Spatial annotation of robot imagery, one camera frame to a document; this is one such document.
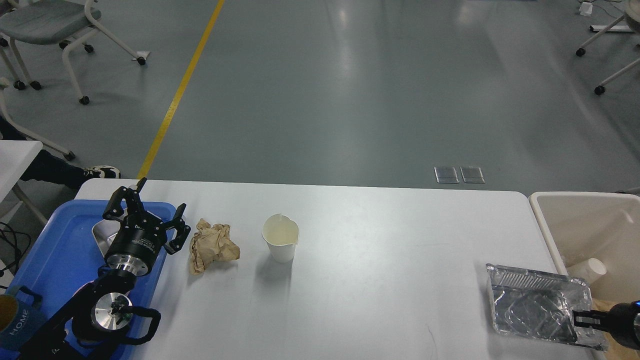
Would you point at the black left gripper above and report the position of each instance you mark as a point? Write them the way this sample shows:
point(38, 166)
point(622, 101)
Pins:
point(139, 239)

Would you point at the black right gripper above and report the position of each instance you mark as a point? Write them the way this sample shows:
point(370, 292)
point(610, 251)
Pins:
point(622, 321)

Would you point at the stainless steel rectangular tray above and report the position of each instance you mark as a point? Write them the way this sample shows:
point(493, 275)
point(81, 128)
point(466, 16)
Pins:
point(104, 233)

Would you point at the aluminium foil container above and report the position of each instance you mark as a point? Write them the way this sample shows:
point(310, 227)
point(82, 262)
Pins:
point(540, 305)

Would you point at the pink HOME mug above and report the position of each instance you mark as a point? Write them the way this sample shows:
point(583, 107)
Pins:
point(85, 289)

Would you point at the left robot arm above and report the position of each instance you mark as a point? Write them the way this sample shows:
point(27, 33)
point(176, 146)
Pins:
point(100, 316)

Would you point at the small white cup in bin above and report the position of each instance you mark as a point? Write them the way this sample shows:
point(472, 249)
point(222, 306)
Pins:
point(591, 270)

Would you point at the crumpled brown paper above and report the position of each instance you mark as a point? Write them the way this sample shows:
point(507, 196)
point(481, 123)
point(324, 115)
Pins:
point(211, 243)

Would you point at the blue plastic tray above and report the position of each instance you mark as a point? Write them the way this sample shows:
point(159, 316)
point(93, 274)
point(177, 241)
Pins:
point(66, 256)

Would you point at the beige plastic bin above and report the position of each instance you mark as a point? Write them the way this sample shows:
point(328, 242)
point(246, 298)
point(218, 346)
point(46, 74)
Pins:
point(577, 226)

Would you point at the person in beige hoodie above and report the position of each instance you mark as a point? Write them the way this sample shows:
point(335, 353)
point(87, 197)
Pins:
point(46, 167)

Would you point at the white paper cup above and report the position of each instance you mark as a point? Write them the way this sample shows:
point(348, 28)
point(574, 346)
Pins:
point(281, 234)

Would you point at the white side table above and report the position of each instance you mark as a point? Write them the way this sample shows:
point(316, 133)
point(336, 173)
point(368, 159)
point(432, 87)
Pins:
point(15, 157)

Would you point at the dark blue HOME mug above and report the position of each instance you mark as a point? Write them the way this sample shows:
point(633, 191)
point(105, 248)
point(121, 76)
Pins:
point(21, 316)

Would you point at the floor socket plate left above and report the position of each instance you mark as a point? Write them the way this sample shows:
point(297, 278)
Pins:
point(446, 174)

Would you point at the grey office chair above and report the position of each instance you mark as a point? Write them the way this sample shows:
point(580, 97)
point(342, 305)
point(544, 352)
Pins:
point(48, 22)

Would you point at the white power adapter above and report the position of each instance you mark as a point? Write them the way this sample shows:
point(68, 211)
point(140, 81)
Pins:
point(586, 8)

